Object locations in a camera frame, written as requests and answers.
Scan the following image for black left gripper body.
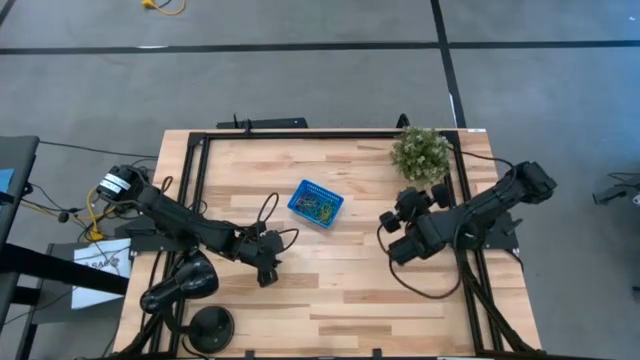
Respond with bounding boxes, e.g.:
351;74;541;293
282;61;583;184
233;228;287;272

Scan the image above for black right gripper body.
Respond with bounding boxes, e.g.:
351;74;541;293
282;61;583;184
396;187;434;224

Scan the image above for green potted artificial plant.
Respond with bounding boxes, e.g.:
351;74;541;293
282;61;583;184
389;125;454;184

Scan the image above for blue plastic basket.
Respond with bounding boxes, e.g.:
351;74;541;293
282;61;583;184
286;178;346;231

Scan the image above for black desk lamp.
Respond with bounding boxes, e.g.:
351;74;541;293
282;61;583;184
139;248;236;355

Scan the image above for black floor device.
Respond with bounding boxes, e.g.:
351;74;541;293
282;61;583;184
591;169;640;207

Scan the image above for white paper sheet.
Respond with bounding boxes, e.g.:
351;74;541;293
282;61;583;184
70;237;133;311

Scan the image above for black beam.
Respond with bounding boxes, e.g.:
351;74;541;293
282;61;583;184
0;241;130;297

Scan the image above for dark grey side table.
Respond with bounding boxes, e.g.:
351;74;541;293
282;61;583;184
0;134;41;246

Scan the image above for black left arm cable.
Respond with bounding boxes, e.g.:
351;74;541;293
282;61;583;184
255;191;301;252

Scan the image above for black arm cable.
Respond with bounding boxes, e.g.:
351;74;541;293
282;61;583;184
375;222;464;301
255;191;301;252

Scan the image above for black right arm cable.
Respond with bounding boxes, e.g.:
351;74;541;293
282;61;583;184
375;222;464;301

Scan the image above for yellow cable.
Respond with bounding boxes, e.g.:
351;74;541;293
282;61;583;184
19;187;109;242

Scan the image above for black floor cable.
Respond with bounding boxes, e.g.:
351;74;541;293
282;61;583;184
38;139;160;160

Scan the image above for yellow floor cord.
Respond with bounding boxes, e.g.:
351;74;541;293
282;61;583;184
140;0;187;17

